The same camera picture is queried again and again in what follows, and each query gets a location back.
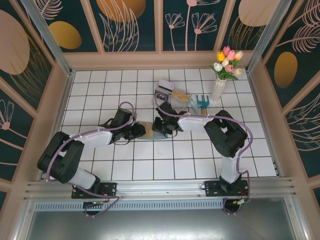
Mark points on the white card with stripe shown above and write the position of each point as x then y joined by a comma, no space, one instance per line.
165,85

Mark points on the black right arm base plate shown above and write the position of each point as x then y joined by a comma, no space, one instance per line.
212,188

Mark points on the white ribbed vase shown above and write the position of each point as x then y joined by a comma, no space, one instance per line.
218,88

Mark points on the orange card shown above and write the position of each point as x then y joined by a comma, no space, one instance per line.
149,130

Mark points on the perforated metal strip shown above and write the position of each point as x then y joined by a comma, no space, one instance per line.
150,205

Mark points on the aluminium rail beam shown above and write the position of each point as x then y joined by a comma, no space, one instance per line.
162,187

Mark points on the light blue garden trowel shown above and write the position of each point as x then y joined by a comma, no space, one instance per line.
193,103

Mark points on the aluminium frame post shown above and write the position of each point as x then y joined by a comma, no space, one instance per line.
265,37
51,40

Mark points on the black VIP card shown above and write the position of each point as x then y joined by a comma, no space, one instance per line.
162,96

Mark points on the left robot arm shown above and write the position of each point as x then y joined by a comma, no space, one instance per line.
97,137

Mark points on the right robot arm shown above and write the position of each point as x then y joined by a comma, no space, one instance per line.
192,123

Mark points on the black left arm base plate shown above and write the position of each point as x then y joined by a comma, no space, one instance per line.
108,190

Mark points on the gold cards stack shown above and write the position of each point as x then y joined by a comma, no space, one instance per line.
180,97

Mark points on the artificial tulip bouquet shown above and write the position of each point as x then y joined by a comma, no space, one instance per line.
227,62

